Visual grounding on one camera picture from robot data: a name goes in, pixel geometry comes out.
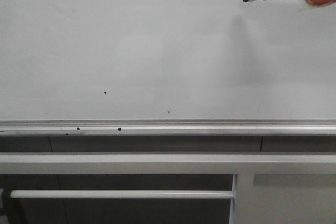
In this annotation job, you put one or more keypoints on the white horizontal stand bar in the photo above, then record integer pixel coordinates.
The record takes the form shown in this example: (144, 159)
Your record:
(122, 194)

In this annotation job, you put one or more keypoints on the aluminium whiteboard tray rail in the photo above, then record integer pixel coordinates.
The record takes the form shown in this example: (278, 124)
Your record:
(165, 127)

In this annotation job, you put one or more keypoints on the white whiteboard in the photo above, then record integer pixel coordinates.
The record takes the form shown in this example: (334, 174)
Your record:
(166, 59)

